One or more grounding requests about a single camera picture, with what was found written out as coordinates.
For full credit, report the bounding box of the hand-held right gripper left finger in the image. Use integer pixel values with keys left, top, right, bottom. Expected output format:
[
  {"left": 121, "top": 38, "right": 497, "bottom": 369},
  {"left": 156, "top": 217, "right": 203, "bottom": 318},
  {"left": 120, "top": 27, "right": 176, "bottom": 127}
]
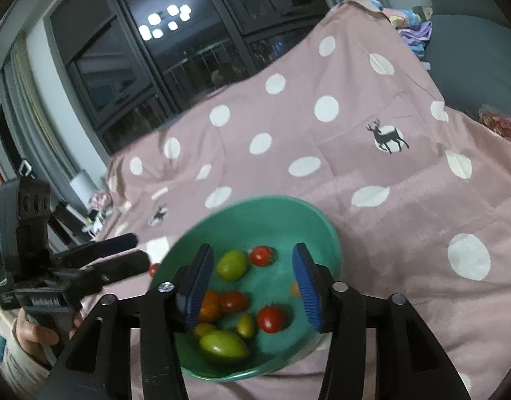
[{"left": 41, "top": 243, "right": 215, "bottom": 400}]

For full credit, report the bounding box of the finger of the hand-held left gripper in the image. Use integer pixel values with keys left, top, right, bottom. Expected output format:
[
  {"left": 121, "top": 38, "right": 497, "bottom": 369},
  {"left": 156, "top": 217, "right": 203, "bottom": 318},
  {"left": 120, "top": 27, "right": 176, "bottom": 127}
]
[
  {"left": 51, "top": 233, "right": 138, "bottom": 269},
  {"left": 55, "top": 251, "right": 151, "bottom": 301}
]

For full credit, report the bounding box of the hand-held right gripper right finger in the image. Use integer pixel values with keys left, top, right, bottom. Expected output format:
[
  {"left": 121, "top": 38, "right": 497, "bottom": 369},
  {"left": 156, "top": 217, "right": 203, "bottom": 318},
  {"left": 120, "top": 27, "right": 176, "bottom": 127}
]
[{"left": 292, "top": 242, "right": 473, "bottom": 400}]

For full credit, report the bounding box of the small yellow tomato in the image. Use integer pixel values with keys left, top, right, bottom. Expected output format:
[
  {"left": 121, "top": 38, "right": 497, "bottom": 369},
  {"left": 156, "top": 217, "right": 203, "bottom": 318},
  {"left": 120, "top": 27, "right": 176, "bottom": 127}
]
[{"left": 192, "top": 322, "right": 218, "bottom": 338}]

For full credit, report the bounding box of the small green tomato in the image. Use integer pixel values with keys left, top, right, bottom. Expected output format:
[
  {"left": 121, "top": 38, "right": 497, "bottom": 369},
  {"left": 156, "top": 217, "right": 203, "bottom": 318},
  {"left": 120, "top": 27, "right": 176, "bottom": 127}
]
[{"left": 237, "top": 313, "right": 255, "bottom": 339}]

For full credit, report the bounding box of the large green tomato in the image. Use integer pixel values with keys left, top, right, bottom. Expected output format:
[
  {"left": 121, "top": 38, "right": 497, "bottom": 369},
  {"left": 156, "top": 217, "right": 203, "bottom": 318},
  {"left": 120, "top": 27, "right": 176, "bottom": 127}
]
[{"left": 199, "top": 330, "right": 250, "bottom": 363}]

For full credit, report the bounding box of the green bowl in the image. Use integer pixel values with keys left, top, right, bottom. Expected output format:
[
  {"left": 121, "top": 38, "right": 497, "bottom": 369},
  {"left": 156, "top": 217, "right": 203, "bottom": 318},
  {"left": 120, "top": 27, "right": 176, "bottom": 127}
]
[{"left": 148, "top": 195, "right": 343, "bottom": 383}]

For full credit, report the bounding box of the person's left forearm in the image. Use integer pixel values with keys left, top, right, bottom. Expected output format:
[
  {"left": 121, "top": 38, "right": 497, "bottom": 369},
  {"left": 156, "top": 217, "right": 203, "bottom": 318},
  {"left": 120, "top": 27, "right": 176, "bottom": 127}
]
[{"left": 0, "top": 292, "right": 52, "bottom": 384}]

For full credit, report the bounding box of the person's left hand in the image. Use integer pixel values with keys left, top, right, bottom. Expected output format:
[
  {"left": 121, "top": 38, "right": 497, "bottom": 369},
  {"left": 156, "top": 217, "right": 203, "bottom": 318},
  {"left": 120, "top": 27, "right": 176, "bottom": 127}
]
[{"left": 11, "top": 312, "right": 84, "bottom": 359}]

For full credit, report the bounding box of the small pink item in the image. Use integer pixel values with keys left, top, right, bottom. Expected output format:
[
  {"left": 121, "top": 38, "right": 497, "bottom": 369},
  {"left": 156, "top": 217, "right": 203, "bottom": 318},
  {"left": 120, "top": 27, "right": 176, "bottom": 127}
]
[{"left": 90, "top": 191, "right": 114, "bottom": 211}]

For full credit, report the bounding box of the pink polka-dot cloth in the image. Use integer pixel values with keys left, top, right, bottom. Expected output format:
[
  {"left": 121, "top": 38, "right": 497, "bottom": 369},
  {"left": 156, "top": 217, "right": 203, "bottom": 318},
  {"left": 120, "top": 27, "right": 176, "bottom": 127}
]
[{"left": 101, "top": 0, "right": 511, "bottom": 400}]

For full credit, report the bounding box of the pale curtain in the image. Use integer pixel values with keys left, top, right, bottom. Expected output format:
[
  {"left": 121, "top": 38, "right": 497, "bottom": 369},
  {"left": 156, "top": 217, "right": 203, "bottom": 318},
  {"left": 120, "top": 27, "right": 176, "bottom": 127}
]
[{"left": 0, "top": 21, "right": 114, "bottom": 234}]

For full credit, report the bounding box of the dark framed window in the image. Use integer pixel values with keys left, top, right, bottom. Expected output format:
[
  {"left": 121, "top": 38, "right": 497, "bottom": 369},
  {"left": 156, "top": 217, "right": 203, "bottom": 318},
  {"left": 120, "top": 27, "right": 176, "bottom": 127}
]
[{"left": 43, "top": 0, "right": 335, "bottom": 155}]

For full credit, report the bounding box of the red patterned cushion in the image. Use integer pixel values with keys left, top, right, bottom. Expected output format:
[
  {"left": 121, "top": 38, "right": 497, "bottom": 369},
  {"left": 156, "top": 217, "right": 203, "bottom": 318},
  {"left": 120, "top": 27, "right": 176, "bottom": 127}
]
[{"left": 478, "top": 106, "right": 511, "bottom": 144}]

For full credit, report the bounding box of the colourful purple cloth pile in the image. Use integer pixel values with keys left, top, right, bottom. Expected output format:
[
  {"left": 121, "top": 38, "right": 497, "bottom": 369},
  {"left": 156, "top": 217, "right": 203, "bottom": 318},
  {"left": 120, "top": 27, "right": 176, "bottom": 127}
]
[{"left": 376, "top": 0, "right": 433, "bottom": 63}]

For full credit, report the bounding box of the grey sofa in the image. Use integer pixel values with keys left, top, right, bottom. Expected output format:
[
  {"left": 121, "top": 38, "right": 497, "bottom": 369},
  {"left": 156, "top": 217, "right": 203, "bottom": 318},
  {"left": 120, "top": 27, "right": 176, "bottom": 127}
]
[{"left": 416, "top": 0, "right": 511, "bottom": 134}]

